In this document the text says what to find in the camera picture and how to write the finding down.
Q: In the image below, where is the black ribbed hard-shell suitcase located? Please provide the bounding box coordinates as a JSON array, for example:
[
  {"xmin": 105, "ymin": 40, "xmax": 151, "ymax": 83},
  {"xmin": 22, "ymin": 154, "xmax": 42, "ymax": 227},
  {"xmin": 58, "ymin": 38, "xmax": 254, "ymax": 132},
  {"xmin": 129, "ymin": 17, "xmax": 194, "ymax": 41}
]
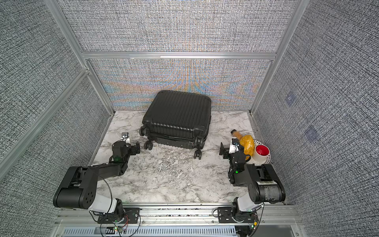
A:
[{"xmin": 139, "ymin": 90, "xmax": 212, "ymax": 159}]

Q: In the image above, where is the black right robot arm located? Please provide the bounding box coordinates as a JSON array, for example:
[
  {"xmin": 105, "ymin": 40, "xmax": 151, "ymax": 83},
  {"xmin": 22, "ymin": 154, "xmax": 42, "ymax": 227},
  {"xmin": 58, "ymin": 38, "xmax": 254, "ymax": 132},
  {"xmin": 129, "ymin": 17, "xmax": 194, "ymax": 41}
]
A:
[{"xmin": 217, "ymin": 141, "xmax": 286, "ymax": 223}]

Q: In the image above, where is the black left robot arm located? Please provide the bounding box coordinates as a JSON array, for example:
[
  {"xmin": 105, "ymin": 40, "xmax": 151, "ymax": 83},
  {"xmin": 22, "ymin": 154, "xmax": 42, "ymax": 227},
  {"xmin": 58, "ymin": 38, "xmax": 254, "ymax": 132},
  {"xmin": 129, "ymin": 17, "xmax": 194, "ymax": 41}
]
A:
[{"xmin": 53, "ymin": 140, "xmax": 141, "ymax": 224}]

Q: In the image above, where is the white cup red inside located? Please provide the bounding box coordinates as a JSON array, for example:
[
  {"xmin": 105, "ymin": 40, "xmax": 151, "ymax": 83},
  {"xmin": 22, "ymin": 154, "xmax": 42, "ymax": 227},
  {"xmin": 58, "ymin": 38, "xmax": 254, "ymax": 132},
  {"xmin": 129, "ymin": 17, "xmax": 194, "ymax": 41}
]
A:
[{"xmin": 253, "ymin": 144, "xmax": 270, "ymax": 166}]

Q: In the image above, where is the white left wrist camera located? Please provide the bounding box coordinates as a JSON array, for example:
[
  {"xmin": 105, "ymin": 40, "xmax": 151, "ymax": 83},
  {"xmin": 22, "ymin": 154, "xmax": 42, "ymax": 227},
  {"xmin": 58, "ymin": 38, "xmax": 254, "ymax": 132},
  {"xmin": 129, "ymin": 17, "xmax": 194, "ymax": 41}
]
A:
[{"xmin": 121, "ymin": 132, "xmax": 130, "ymax": 143}]

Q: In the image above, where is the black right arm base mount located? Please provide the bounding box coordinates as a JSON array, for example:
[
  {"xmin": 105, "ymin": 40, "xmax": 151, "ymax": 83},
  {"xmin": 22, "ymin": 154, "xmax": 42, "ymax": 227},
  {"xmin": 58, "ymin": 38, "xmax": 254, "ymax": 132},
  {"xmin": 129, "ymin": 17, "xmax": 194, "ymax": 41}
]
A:
[{"xmin": 217, "ymin": 207, "xmax": 258, "ymax": 224}]

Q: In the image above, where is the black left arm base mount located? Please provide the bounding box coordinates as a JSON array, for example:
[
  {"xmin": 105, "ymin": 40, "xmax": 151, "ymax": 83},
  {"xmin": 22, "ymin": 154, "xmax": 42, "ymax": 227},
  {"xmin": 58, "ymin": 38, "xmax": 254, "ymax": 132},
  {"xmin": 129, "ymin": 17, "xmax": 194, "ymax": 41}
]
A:
[{"xmin": 96, "ymin": 207, "xmax": 140, "ymax": 224}]

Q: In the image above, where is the aluminium front rail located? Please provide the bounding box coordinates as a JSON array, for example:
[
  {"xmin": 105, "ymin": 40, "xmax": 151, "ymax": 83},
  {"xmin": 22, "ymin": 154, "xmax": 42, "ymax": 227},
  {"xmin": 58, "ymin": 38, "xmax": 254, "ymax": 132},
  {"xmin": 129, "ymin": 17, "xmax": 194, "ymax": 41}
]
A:
[{"xmin": 50, "ymin": 203, "xmax": 307, "ymax": 237}]

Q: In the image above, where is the aluminium cage frame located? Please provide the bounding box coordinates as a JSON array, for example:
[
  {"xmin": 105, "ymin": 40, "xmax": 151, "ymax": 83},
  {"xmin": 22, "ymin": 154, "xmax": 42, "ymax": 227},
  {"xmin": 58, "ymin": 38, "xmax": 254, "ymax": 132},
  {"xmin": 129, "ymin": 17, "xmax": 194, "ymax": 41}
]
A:
[{"xmin": 0, "ymin": 0, "xmax": 379, "ymax": 181}]

